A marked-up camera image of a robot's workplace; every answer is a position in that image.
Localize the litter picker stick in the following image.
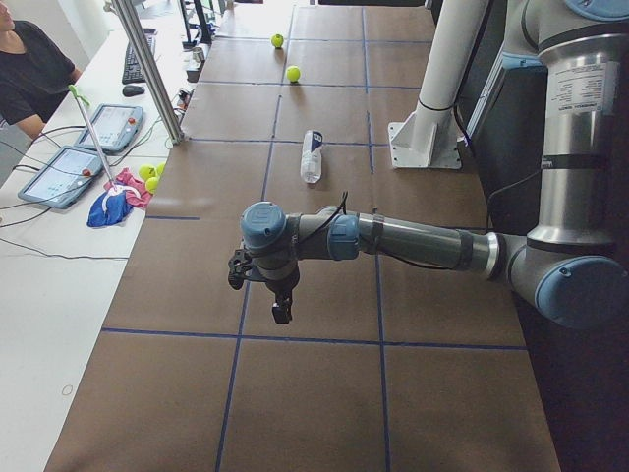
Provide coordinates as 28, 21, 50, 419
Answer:
68, 85, 119, 195

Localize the white camera post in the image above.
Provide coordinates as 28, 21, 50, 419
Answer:
388, 0, 489, 169

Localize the pink cloth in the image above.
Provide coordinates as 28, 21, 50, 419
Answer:
104, 167, 152, 208

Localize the teach pendant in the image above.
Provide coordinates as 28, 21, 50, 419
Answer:
90, 104, 144, 154
18, 146, 103, 209

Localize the spare tennis ball one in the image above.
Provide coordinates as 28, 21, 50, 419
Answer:
139, 164, 156, 181

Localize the black keyboard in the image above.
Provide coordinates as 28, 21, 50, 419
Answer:
122, 34, 156, 85

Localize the person in black shirt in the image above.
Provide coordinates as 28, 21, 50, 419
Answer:
1, 3, 82, 140

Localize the black computer mouse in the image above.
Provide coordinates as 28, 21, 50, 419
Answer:
122, 84, 144, 97

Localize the near teach pendant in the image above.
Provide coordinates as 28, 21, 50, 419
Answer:
18, 146, 103, 209

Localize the aluminium frame post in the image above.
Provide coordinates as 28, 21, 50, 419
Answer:
112, 0, 184, 146

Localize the yellow tennis ball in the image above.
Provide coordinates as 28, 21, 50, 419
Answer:
270, 33, 284, 49
286, 65, 301, 84

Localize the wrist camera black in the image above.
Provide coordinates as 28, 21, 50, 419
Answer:
228, 249, 256, 290

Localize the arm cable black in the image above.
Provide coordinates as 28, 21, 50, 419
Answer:
294, 191, 542, 270

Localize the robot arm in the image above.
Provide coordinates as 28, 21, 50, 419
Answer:
228, 1, 628, 328

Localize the blue cloth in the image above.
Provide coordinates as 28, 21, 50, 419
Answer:
86, 192, 133, 228

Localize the clear tennis ball tube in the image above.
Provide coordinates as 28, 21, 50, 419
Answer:
300, 130, 323, 184

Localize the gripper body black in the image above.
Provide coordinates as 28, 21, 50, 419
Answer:
265, 268, 300, 298

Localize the metal cup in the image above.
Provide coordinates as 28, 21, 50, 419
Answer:
191, 44, 206, 63

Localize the far teach pendant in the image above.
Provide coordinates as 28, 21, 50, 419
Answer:
90, 104, 144, 154

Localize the spare tennis ball two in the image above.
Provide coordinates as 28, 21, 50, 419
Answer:
144, 176, 160, 195

